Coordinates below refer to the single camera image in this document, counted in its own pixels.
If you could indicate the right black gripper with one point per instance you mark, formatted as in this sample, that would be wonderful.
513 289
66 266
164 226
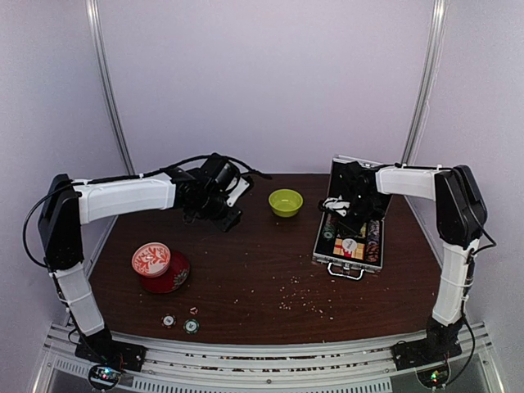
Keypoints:
354 228

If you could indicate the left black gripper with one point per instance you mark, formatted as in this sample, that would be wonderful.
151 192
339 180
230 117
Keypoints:
227 222

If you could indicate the aluminium poker chip case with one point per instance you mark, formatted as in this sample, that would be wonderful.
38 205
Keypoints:
350 179

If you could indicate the white dealer button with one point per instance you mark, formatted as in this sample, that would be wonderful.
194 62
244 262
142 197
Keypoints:
349 245

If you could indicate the red banded card deck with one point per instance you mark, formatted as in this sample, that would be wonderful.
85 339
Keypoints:
358 254

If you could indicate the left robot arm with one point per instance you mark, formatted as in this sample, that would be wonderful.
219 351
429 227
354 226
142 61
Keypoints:
208 192

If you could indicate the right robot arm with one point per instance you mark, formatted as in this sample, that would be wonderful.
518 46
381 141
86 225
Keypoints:
460 218

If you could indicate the green chip stack in case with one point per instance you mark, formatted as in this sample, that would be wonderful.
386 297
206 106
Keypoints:
329 229

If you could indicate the mixed chip stack in case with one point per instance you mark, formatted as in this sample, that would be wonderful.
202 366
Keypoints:
373 252

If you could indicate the green plastic bowl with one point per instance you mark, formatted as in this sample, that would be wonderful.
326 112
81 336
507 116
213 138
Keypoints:
285 203

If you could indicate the green poker chip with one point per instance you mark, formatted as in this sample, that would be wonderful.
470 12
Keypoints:
191 326

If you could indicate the white red poker chip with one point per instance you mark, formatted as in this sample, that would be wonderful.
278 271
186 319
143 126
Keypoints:
168 321

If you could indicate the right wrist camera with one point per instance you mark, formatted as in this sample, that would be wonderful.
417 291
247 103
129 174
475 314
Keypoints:
335 205

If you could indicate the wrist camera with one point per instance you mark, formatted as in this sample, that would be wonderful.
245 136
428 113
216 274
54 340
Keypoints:
239 188
335 205

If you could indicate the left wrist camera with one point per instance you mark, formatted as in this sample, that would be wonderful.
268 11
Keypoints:
239 188

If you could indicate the right aluminium frame post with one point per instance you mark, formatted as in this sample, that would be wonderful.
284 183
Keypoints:
429 75

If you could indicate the aluminium frame post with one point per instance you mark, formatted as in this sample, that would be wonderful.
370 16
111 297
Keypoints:
95 25
429 75

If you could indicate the left aluminium frame post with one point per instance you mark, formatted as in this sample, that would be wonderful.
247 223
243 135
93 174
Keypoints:
95 25

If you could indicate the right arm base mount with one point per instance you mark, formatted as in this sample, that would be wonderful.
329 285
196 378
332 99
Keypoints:
414 354

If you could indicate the aluminium front rail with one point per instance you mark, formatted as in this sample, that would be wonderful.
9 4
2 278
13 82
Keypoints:
347 366

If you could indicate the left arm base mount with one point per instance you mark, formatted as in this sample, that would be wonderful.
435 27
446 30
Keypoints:
119 355

